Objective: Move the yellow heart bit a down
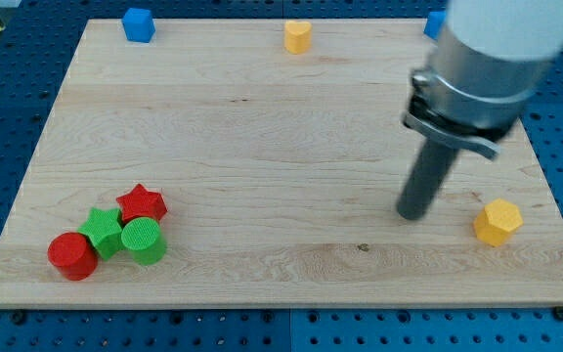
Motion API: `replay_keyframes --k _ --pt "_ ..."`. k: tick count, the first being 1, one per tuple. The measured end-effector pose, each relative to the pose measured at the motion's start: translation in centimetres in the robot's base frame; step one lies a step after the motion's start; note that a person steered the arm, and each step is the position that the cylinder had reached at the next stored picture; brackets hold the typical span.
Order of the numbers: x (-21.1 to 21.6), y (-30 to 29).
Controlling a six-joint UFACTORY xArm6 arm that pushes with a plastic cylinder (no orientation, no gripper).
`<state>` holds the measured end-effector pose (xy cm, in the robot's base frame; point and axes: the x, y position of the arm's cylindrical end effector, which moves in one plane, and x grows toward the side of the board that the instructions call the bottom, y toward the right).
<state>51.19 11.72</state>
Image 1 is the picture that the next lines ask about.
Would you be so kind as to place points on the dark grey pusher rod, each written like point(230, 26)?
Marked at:
point(431, 167)

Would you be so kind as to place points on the yellow hexagon block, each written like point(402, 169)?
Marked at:
point(497, 222)

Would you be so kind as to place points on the light wooden board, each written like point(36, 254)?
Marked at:
point(280, 174)

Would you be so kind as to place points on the yellow heart block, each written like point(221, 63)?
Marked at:
point(297, 37)

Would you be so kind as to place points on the blue cube block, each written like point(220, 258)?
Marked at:
point(138, 25)

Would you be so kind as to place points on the red cylinder block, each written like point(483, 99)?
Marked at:
point(72, 255)

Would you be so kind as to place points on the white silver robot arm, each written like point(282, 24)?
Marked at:
point(488, 59)

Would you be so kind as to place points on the blue block behind arm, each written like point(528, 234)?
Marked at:
point(434, 24)

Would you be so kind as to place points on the green star block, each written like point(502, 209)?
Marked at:
point(103, 228)

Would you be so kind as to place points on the green cylinder block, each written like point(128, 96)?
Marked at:
point(143, 239)

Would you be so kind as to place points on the red star block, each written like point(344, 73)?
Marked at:
point(140, 202)

